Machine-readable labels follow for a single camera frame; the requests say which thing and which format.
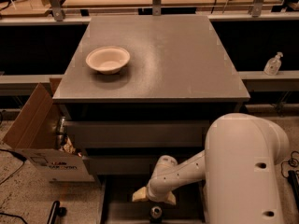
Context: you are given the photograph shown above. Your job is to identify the green can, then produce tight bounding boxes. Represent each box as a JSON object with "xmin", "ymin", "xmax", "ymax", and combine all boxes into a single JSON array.
[{"xmin": 149, "ymin": 206, "xmax": 163, "ymax": 223}]

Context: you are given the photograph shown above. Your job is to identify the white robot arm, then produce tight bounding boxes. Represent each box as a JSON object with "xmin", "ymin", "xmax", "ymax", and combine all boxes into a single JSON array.
[{"xmin": 132, "ymin": 113, "xmax": 290, "ymax": 224}]

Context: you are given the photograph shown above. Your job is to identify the grey bottom drawer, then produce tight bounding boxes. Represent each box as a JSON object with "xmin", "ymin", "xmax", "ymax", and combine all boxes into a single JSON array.
[{"xmin": 100, "ymin": 175, "xmax": 206, "ymax": 224}]

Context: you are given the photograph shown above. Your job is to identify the grey drawer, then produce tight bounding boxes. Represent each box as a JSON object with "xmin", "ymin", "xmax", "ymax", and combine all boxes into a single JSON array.
[
  {"xmin": 66, "ymin": 120, "xmax": 209, "ymax": 148},
  {"xmin": 82, "ymin": 156, "xmax": 158, "ymax": 175},
  {"xmin": 100, "ymin": 175, "xmax": 206, "ymax": 224}
]

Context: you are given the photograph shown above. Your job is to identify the grey middle drawer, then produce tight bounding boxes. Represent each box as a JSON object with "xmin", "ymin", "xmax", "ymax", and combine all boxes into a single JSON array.
[{"xmin": 82, "ymin": 156, "xmax": 158, "ymax": 175}]

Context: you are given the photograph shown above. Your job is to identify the grey top drawer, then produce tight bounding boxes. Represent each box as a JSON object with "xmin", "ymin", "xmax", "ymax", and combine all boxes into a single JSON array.
[{"xmin": 66, "ymin": 120, "xmax": 209, "ymax": 148}]

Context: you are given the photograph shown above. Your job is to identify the grey drawer cabinet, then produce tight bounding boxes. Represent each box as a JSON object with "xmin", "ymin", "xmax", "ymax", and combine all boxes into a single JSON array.
[{"xmin": 53, "ymin": 15, "xmax": 249, "ymax": 224}]

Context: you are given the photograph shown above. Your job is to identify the black device bottom left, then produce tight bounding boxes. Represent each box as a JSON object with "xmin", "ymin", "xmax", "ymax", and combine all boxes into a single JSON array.
[{"xmin": 47, "ymin": 201, "xmax": 67, "ymax": 224}]

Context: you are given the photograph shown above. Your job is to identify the cans inside cardboard box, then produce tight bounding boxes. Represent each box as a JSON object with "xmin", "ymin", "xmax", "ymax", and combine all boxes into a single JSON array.
[{"xmin": 56, "ymin": 117, "xmax": 81, "ymax": 157}]

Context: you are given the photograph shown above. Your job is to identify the black device right edge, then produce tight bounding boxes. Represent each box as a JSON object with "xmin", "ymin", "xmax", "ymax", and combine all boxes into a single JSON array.
[{"xmin": 287, "ymin": 170, "xmax": 299, "ymax": 211}]

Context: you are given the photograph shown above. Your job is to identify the open cardboard box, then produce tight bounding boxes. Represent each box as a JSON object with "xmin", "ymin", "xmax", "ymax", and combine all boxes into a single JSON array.
[{"xmin": 3, "ymin": 83, "xmax": 94, "ymax": 182}]

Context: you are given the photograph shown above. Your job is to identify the beige paper bowl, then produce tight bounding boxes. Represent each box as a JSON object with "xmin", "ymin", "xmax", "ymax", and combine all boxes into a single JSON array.
[{"xmin": 85, "ymin": 46, "xmax": 131, "ymax": 75}]

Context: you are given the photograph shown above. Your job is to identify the clear sanitizer pump bottle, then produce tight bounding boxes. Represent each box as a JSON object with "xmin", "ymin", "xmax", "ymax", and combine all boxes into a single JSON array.
[{"xmin": 263, "ymin": 51, "xmax": 283, "ymax": 76}]

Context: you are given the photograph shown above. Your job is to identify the black cable left floor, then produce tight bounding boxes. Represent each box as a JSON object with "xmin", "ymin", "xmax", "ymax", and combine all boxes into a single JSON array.
[{"xmin": 0, "ymin": 148, "xmax": 28, "ymax": 187}]

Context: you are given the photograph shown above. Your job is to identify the black cable floor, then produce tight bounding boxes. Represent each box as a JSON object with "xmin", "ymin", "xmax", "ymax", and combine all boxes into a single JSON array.
[
  {"xmin": 0, "ymin": 148, "xmax": 28, "ymax": 187},
  {"xmin": 280, "ymin": 150, "xmax": 299, "ymax": 179}
]

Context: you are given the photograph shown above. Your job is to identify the black cable right floor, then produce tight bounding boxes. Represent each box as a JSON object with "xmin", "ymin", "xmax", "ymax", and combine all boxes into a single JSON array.
[{"xmin": 280, "ymin": 150, "xmax": 299, "ymax": 179}]

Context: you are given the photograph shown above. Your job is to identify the metal railing frame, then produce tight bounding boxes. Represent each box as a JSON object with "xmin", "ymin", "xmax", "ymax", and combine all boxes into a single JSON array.
[{"xmin": 0, "ymin": 0, "xmax": 290, "ymax": 21}]

